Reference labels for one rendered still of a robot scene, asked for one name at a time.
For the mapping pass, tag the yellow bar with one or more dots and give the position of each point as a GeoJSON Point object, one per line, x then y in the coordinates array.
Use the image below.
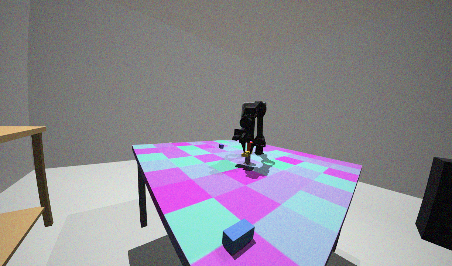
{"type": "Point", "coordinates": [247, 153]}

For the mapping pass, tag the blue rectangular block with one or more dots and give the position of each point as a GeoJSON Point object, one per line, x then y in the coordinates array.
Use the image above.
{"type": "Point", "coordinates": [237, 235]}

